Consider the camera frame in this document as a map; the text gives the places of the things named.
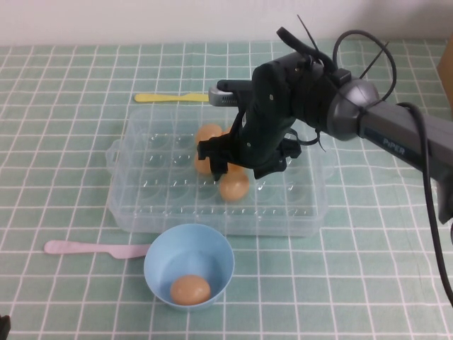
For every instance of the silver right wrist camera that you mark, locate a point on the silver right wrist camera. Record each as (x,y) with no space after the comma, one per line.
(226,95)

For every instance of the brown egg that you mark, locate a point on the brown egg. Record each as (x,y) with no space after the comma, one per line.
(236,169)
(234,187)
(208,132)
(226,131)
(202,165)
(190,289)

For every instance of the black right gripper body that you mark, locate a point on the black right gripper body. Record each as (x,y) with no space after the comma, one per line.
(265,120)

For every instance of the brown cardboard box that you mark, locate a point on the brown cardboard box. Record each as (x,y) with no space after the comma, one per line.
(446,71)

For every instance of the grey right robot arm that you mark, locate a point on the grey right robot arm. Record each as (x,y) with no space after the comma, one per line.
(389,131)

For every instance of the clear plastic egg box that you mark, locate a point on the clear plastic egg box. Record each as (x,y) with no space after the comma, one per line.
(159,198)

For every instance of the light blue plastic bowl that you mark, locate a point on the light blue plastic bowl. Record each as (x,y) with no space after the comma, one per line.
(166,255)

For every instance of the black zip tie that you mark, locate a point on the black zip tie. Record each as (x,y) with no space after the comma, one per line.
(318,141)
(308,33)
(375,58)

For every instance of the yellow plastic knife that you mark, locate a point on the yellow plastic knife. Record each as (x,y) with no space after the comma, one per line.
(159,97)

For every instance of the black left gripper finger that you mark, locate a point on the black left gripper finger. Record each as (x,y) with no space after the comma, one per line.
(4,327)

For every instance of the green white checked tablecloth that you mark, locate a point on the green white checked tablecloth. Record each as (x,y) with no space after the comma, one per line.
(70,159)

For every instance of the pink plastic knife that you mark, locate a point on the pink plastic knife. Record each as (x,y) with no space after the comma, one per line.
(88,248)

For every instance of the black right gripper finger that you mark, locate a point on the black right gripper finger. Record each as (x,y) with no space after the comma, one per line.
(219,152)
(291,150)

